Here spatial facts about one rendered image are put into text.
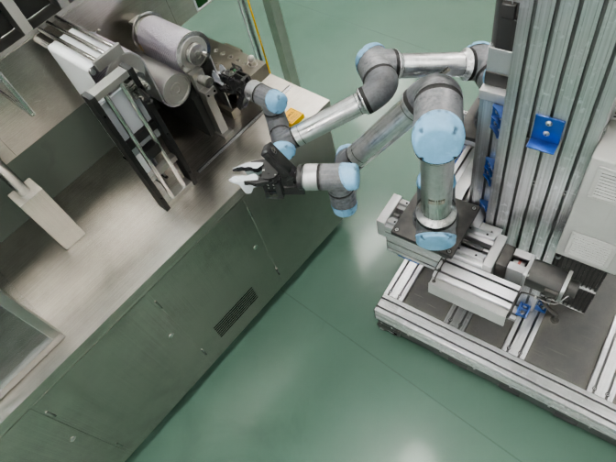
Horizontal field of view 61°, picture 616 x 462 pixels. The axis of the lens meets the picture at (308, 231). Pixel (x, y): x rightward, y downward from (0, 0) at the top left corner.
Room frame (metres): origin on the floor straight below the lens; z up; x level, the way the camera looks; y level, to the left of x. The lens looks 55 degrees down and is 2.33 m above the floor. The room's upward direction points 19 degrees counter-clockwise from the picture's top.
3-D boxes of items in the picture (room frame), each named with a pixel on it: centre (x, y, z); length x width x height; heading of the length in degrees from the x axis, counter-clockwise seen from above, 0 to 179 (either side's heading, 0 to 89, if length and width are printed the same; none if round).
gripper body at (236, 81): (1.58, 0.07, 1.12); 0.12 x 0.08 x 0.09; 34
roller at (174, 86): (1.68, 0.35, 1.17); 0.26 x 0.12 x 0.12; 34
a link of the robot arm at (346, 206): (0.95, -0.13, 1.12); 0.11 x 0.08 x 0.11; 157
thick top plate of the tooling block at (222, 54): (1.88, 0.12, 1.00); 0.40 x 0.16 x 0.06; 34
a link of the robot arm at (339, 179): (0.93, -0.13, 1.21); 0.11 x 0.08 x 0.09; 67
